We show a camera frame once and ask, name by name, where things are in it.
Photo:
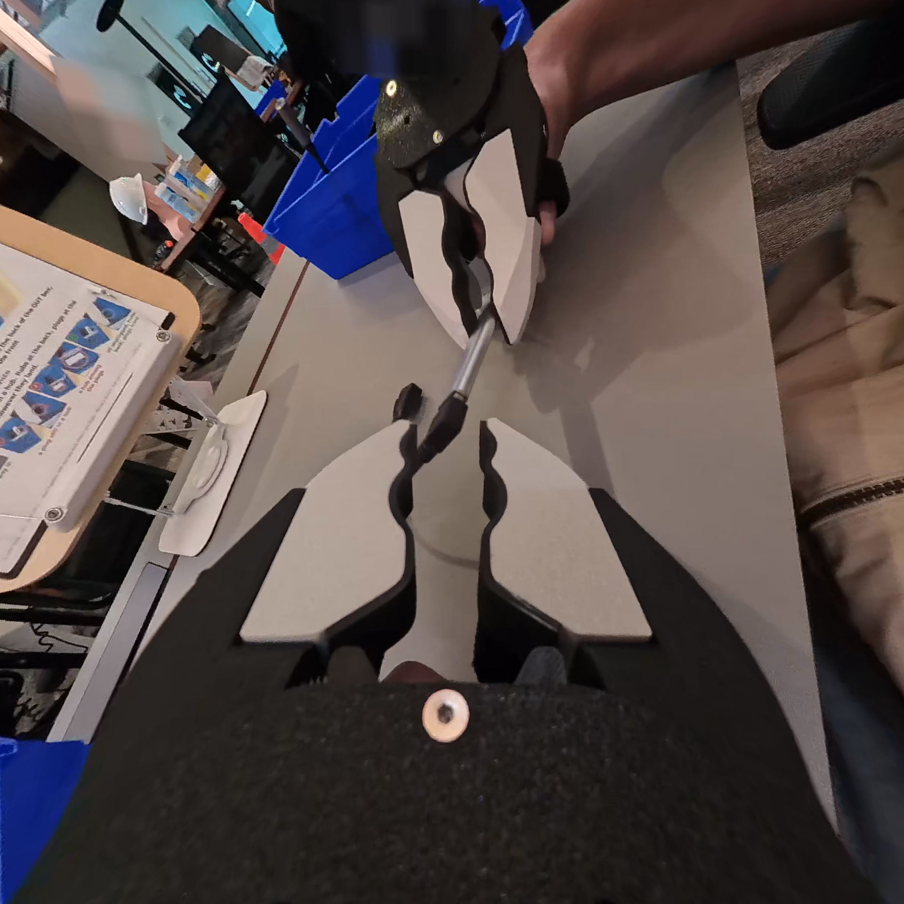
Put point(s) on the blue plastic bin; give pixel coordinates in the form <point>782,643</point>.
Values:
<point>332,219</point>
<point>35,812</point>

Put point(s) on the dark chair seat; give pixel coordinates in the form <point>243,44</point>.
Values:
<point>833,85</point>

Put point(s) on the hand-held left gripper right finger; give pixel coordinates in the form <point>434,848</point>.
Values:
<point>565,558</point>

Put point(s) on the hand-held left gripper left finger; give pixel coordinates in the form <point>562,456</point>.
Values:
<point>332,558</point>

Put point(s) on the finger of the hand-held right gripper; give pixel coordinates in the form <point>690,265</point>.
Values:
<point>508,233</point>
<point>424,247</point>

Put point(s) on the white hard hat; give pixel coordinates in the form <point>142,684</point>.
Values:
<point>128,194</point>

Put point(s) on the blue white supply boxes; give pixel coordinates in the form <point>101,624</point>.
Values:
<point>185,194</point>

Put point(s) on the orange cone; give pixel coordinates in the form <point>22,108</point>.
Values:
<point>254,229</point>

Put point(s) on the person's right forearm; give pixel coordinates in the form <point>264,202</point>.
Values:
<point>671,49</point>

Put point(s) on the printed instruction sheet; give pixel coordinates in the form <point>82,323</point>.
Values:
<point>70,395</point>

